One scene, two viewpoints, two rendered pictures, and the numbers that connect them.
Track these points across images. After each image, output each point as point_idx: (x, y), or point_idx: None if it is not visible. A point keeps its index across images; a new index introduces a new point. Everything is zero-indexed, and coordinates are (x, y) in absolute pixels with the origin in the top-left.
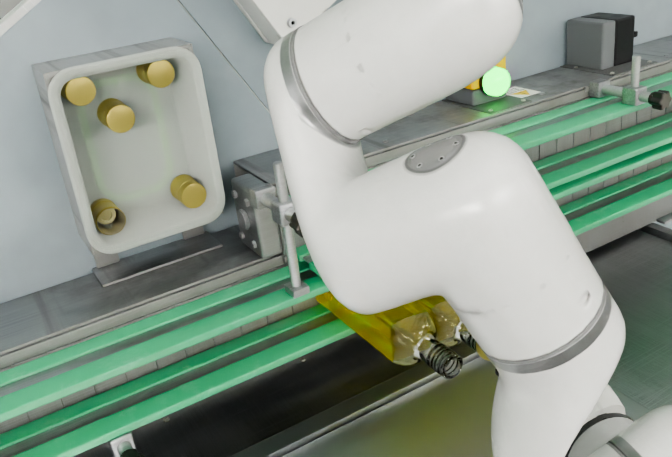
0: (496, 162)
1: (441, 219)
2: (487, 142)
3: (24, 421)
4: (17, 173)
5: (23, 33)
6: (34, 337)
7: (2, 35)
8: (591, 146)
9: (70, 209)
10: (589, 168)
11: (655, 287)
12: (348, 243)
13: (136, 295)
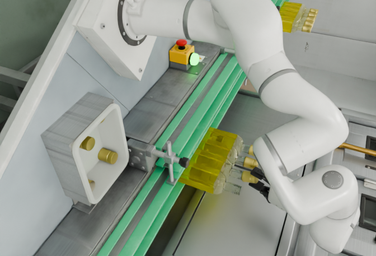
0: (353, 181)
1: (343, 201)
2: (348, 174)
3: None
4: (41, 186)
5: (35, 122)
6: (87, 254)
7: (27, 128)
8: None
9: (61, 187)
10: (230, 85)
11: (246, 116)
12: (313, 213)
13: (110, 212)
